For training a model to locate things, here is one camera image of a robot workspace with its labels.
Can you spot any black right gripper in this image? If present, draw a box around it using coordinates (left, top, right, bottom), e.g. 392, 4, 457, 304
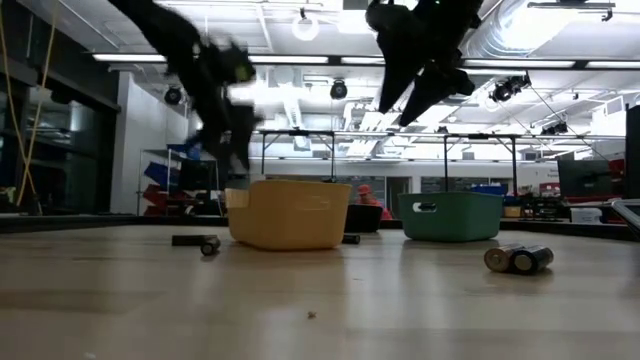
364, 0, 484, 127

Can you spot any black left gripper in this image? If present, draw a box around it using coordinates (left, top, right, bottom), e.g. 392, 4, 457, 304
189, 42, 264, 172

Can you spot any yellow plastic bin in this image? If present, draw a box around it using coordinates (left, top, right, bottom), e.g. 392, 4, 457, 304
224, 179, 353, 252

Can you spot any green plastic bin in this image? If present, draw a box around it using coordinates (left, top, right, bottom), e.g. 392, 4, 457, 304
398, 192, 505, 244

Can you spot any black overhead light bar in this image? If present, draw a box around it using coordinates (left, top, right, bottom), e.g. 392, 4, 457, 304
92, 52, 640, 72

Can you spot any person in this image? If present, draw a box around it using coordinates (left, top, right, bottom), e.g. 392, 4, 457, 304
355, 183, 394, 221

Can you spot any black tray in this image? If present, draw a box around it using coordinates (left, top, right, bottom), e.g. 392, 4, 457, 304
344, 203, 384, 234

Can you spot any black monitor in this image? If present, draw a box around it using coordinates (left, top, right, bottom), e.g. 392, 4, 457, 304
557, 158, 612, 199

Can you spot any white ring light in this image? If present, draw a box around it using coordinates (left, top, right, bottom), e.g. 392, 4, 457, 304
291, 14, 321, 43

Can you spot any yellow cable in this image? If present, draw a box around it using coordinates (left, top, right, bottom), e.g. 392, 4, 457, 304
0, 0, 57, 207

